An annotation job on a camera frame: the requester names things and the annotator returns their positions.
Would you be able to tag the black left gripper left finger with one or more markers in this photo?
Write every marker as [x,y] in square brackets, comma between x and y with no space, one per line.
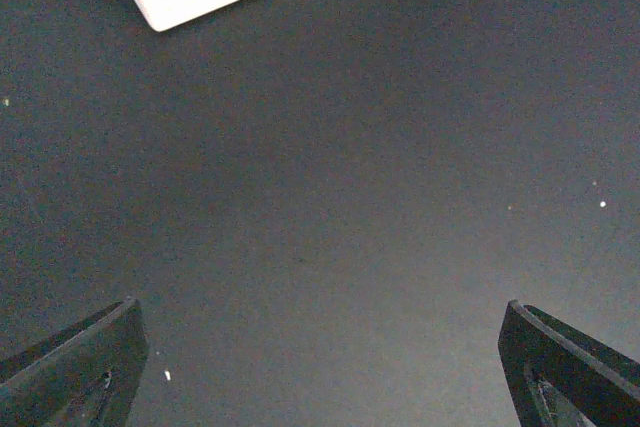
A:
[85,375]

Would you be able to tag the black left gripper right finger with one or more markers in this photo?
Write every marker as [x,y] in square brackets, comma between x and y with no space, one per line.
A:
[560,376]

